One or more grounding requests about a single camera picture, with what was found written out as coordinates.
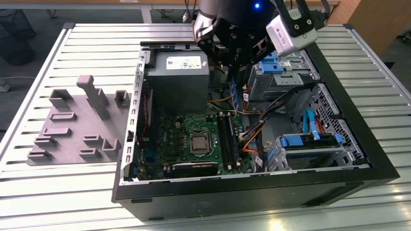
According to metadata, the metal drive bay cage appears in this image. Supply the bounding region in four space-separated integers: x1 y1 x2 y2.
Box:
247 51 322 102

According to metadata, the orange wire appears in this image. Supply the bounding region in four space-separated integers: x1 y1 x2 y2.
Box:
240 132 263 154

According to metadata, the yellow wire bundle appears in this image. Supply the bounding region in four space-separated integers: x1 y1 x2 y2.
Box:
207 66 232 104

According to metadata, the blue plastic disk carrier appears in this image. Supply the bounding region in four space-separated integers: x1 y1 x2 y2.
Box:
260 51 284 75

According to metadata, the black graphics card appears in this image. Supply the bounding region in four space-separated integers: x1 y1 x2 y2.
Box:
163 161 220 179

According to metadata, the black open PC case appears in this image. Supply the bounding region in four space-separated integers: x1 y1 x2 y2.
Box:
111 40 402 221

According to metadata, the black empty RAM slot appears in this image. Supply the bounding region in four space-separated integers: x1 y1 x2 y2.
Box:
218 112 234 170

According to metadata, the black cable with white plug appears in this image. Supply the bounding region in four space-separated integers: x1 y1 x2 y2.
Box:
180 0 199 24

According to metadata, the black disk in blue carrier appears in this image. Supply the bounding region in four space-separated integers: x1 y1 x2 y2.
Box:
278 133 343 151

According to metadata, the blue flat wire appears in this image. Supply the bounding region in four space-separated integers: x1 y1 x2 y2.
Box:
303 109 322 141

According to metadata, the metal CPU socket cover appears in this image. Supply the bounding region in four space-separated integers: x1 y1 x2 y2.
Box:
188 129 215 157

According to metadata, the black cable bundle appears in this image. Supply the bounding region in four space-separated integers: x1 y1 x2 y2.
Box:
256 83 319 123

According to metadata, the green motherboard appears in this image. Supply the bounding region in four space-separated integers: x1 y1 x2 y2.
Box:
136 112 258 180

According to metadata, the silver CPU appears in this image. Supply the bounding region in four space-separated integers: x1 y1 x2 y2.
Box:
191 137 210 150

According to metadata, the grey parts rack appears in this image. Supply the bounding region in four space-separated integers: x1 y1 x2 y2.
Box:
27 74 132 167

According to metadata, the wooden desk with white legs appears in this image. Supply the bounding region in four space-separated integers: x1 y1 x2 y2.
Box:
138 0 342 25

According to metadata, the black mesh wastebasket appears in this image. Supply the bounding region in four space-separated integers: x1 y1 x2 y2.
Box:
0 9 36 66

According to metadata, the blue RAM stick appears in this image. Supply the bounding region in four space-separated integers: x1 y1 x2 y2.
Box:
228 68 240 114

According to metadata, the silver disk bay bracket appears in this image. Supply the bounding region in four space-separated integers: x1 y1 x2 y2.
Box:
275 134 354 170

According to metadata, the black camera bracket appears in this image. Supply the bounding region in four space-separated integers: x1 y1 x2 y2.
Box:
275 0 314 38

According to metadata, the grey power supply unit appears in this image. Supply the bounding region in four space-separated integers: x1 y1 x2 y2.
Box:
143 51 211 116

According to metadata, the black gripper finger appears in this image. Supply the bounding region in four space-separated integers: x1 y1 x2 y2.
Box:
238 37 275 72
195 32 232 73

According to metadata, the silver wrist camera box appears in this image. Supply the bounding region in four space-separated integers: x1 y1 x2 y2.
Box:
266 14 319 58

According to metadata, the wooden cabinet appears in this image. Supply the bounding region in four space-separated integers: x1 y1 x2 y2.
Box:
327 0 411 56

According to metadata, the thick black camera cable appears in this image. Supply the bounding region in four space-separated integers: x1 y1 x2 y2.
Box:
315 0 331 27

